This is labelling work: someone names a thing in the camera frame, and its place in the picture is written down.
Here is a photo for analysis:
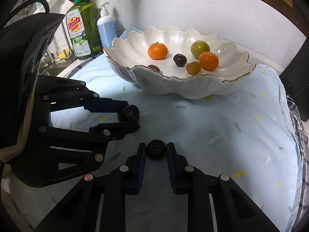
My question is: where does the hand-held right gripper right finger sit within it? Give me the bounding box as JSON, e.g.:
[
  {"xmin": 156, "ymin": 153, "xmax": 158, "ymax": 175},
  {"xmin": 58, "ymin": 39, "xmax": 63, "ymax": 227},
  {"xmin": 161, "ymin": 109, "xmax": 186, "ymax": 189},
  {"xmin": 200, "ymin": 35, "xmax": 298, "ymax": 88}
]
[{"xmin": 166, "ymin": 142, "xmax": 282, "ymax": 232}]

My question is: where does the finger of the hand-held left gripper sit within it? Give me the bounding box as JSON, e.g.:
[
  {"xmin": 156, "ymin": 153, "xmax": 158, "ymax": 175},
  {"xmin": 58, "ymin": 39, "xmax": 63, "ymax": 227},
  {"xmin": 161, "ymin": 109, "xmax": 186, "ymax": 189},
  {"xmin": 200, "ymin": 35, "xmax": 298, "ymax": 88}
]
[
  {"xmin": 36, "ymin": 75, "xmax": 129, "ymax": 113},
  {"xmin": 14, "ymin": 122, "xmax": 140, "ymax": 188}
]

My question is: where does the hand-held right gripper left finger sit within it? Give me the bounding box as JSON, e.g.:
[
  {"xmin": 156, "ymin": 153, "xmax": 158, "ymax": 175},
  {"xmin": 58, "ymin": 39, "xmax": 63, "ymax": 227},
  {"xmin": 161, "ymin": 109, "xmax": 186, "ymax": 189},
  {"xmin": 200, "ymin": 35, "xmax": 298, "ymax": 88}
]
[{"xmin": 32, "ymin": 142, "xmax": 147, "ymax": 232}]

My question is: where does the large orange mandarin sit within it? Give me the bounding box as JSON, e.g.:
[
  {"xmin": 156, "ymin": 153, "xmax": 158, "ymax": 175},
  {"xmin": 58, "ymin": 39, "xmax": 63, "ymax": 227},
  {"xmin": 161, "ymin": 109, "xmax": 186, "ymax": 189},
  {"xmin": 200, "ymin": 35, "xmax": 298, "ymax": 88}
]
[{"xmin": 148, "ymin": 42, "xmax": 168, "ymax": 60}]

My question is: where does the white scalloped bowl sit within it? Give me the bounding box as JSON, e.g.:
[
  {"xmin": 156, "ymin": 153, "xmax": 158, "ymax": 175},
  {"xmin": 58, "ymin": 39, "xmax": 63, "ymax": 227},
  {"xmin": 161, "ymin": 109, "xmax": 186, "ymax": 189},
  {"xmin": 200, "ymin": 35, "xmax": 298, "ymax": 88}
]
[{"xmin": 103, "ymin": 26, "xmax": 256, "ymax": 99}]

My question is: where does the small dark purple plum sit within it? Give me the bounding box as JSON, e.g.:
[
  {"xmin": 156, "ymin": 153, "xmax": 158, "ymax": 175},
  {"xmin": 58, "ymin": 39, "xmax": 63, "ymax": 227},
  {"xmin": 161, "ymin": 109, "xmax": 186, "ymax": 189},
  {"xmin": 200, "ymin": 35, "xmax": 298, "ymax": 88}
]
[{"xmin": 173, "ymin": 54, "xmax": 187, "ymax": 67}]

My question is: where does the yellow green fruit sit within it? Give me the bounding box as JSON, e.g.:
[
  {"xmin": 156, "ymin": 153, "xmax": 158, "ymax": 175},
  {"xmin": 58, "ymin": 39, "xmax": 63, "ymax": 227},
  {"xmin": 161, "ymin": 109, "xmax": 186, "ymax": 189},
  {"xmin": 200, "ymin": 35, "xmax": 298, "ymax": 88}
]
[{"xmin": 190, "ymin": 40, "xmax": 210, "ymax": 59}]

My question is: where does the steel sink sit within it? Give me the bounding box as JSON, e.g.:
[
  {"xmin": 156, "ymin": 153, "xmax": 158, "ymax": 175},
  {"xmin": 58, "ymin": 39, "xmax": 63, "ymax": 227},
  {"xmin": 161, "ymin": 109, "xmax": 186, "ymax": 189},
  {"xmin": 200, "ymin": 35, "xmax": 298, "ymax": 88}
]
[{"xmin": 39, "ymin": 60, "xmax": 80, "ymax": 76}]

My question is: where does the light blue patterned cloth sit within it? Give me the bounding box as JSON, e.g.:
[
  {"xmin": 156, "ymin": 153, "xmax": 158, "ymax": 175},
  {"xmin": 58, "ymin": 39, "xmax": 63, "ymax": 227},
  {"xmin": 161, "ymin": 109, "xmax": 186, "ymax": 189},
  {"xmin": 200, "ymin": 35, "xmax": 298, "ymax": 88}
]
[{"xmin": 0, "ymin": 25, "xmax": 302, "ymax": 232}]

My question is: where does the green dish soap bottle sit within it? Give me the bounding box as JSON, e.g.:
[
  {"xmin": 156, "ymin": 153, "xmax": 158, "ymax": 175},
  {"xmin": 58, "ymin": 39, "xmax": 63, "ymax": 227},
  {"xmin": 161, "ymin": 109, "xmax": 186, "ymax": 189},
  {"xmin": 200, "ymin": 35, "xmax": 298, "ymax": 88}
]
[{"xmin": 66, "ymin": 0, "xmax": 102, "ymax": 58}]

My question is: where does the white pump bottle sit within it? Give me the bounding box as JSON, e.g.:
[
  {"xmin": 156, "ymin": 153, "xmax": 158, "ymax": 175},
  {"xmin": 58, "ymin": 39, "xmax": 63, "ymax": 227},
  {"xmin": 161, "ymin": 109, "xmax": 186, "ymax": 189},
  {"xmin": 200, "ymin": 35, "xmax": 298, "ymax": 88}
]
[{"xmin": 97, "ymin": 2, "xmax": 118, "ymax": 49}]

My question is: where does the small olive green fruit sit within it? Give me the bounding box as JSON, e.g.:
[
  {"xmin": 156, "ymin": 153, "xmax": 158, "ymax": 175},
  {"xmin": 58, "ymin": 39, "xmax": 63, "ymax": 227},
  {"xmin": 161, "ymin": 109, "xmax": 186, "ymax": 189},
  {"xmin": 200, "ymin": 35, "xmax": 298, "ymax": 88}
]
[{"xmin": 186, "ymin": 61, "xmax": 201, "ymax": 75}]

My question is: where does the small orange mandarin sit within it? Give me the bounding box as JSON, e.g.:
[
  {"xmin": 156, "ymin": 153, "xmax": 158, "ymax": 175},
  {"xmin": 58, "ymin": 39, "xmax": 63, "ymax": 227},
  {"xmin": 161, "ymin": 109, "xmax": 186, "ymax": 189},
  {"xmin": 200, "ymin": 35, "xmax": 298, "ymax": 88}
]
[{"xmin": 198, "ymin": 51, "xmax": 219, "ymax": 71}]

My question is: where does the black cable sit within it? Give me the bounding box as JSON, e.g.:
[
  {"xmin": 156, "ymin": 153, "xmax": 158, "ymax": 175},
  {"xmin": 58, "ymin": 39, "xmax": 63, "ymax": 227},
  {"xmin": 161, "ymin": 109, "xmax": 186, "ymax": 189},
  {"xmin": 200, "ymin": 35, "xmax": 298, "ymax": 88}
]
[{"xmin": 7, "ymin": 0, "xmax": 51, "ymax": 17}]

